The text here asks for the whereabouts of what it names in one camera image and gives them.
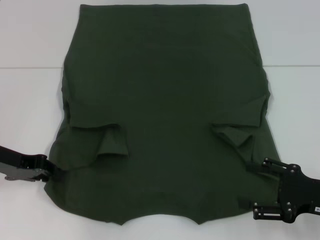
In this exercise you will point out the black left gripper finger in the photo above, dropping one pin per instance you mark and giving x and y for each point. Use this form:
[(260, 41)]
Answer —
[(50, 167), (42, 175)]

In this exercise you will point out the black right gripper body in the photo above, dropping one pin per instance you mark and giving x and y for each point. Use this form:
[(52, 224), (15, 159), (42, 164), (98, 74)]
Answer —
[(297, 192)]

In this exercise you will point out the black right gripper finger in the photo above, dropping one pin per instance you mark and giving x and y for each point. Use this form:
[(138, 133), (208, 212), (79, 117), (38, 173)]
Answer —
[(280, 168), (270, 211)]

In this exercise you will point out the grey left wrist camera bracket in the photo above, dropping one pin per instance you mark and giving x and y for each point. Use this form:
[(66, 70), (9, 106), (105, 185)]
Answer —
[(22, 174)]

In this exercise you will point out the dark green t-shirt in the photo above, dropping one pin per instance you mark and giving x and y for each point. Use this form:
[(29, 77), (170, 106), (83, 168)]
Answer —
[(162, 100)]

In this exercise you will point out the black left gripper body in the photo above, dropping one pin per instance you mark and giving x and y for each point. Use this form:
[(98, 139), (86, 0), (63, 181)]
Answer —
[(22, 161)]

